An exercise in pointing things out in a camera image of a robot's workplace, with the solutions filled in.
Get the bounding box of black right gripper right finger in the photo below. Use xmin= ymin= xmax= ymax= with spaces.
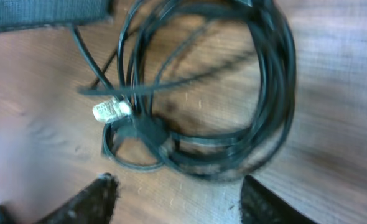
xmin=240 ymin=175 xmax=315 ymax=224

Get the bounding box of black cable bundle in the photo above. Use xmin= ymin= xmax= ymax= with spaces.
xmin=70 ymin=0 xmax=297 ymax=183

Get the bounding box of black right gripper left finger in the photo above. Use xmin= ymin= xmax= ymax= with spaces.
xmin=37 ymin=173 xmax=119 ymax=224

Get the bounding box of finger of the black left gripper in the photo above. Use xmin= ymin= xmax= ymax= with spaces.
xmin=0 ymin=0 xmax=114 ymax=33

